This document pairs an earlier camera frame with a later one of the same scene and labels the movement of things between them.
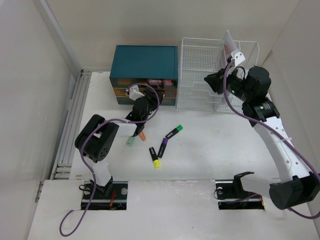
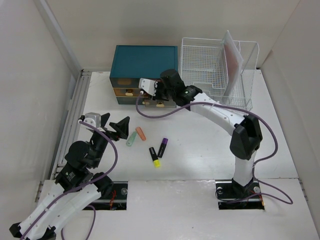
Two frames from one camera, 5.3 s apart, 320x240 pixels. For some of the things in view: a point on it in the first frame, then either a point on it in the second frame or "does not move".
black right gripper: [216, 80] -> [159, 84]
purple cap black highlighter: [162, 147] does not move
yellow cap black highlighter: [157, 162] does not move
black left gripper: [153, 96] -> [121, 127]
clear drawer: [121, 92] does not move
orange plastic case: [142, 136] does not move
